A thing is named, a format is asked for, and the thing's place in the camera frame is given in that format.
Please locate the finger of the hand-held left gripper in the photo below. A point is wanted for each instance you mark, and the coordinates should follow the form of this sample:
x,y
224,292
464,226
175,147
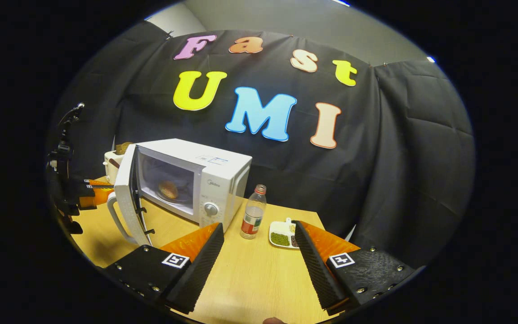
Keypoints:
x,y
99,182
101,195

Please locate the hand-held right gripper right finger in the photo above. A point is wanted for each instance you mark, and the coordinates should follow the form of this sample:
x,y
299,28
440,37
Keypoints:
x,y
317,270

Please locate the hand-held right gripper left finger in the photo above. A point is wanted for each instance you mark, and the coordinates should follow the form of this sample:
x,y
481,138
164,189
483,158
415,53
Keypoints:
x,y
200,265

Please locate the orange sugared bread roll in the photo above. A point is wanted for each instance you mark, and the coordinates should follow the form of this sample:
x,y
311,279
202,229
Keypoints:
x,y
168,190

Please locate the white microwave oven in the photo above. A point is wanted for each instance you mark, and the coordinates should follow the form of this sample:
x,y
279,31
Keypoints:
x,y
223,175

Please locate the white toaster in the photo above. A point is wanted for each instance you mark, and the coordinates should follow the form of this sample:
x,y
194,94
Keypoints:
x,y
109,168

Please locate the brown bread slice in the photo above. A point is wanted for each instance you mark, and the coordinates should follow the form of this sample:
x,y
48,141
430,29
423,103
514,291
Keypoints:
x,y
124,147

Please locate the white divided dish of beans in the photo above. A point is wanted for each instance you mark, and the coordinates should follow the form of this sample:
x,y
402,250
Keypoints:
x,y
280,238

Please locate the clear plastic bottle red label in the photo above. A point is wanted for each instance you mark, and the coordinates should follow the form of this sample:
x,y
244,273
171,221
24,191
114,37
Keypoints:
x,y
253,216

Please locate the long ceiling light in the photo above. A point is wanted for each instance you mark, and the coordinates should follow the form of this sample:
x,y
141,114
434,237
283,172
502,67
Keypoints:
x,y
341,2

